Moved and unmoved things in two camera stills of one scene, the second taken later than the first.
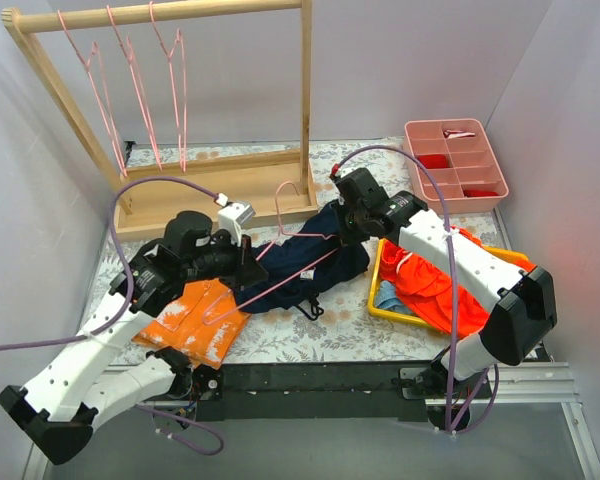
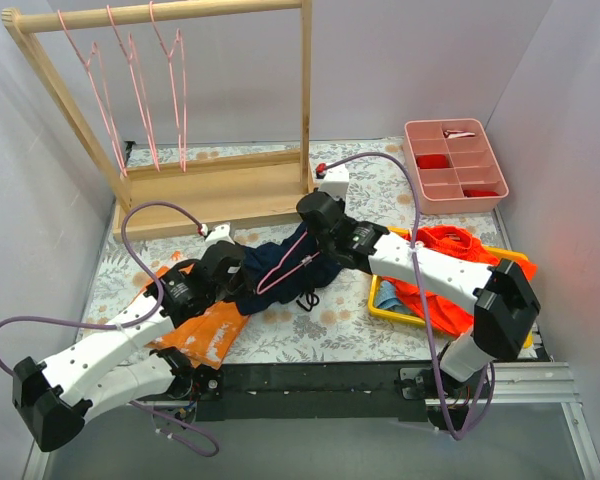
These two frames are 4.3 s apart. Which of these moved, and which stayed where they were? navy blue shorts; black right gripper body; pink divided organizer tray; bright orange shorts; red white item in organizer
Moved: black right gripper body; navy blue shorts
Stayed: pink divided organizer tray; red white item in organizer; bright orange shorts
